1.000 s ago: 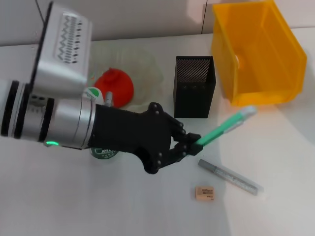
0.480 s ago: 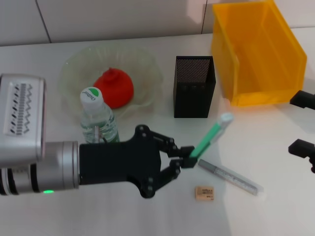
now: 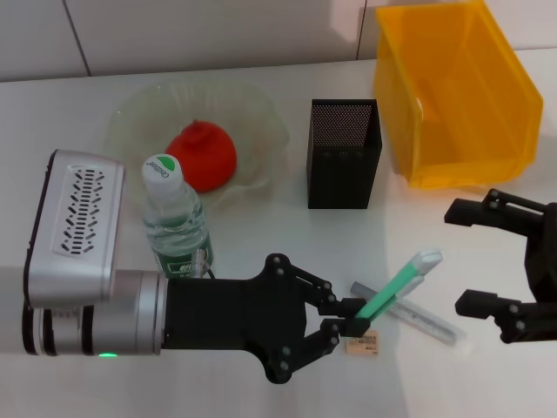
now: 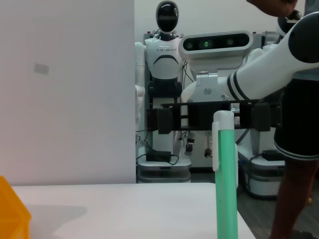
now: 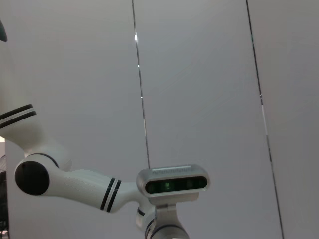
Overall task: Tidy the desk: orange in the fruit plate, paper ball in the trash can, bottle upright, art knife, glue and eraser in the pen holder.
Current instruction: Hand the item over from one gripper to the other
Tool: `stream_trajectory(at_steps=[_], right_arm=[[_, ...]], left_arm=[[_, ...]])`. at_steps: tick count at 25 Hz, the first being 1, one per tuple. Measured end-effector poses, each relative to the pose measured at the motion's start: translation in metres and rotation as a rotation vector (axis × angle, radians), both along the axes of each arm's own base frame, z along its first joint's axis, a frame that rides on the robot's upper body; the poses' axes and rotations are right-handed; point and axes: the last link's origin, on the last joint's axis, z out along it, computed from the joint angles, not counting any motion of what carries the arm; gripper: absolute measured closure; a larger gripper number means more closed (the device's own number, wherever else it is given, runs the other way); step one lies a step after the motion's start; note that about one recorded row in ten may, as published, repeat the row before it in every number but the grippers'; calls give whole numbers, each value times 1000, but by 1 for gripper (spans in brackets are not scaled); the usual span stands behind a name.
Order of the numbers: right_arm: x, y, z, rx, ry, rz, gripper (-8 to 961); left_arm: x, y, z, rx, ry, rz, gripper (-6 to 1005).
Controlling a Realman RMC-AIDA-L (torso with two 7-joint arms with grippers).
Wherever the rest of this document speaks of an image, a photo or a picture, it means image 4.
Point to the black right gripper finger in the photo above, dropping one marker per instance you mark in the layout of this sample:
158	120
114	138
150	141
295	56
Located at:
261	117
164	120

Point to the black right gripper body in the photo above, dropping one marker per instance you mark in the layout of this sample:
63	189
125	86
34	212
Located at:
199	117

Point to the green pen white cap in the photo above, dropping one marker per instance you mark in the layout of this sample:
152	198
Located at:
225	186

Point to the person's bare forearm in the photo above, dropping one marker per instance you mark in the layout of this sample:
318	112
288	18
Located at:
271	6

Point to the grey white robot torso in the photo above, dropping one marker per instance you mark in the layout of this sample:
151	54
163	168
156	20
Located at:
207	87

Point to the black power adapter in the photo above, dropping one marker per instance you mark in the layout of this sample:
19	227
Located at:
271	155
157	156

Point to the person in black shorts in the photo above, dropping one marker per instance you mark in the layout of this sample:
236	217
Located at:
299	112

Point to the white black humanoid robot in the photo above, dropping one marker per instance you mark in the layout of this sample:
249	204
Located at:
264	185
164	62

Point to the yellow plastic bin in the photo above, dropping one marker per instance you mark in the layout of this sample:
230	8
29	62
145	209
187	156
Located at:
12	214

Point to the white robot head camera unit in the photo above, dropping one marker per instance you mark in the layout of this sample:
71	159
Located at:
214	48

